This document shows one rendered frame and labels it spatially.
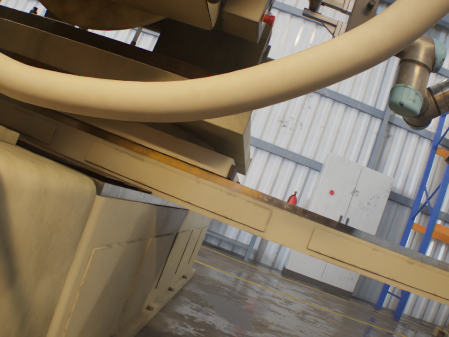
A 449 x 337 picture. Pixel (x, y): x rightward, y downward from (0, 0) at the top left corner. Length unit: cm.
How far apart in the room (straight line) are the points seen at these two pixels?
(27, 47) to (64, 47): 14
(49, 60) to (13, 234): 92
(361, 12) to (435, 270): 92
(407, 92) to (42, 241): 76
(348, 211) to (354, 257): 635
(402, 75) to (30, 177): 76
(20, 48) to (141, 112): 122
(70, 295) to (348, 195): 704
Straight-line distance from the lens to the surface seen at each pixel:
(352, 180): 792
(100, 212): 103
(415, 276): 161
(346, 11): 108
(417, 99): 104
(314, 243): 151
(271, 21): 128
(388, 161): 876
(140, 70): 143
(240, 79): 38
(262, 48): 147
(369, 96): 889
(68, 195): 82
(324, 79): 38
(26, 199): 68
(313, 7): 106
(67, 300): 107
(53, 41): 156
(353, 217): 790
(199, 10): 116
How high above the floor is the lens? 64
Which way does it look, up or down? 5 degrees up
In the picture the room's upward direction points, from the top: 22 degrees clockwise
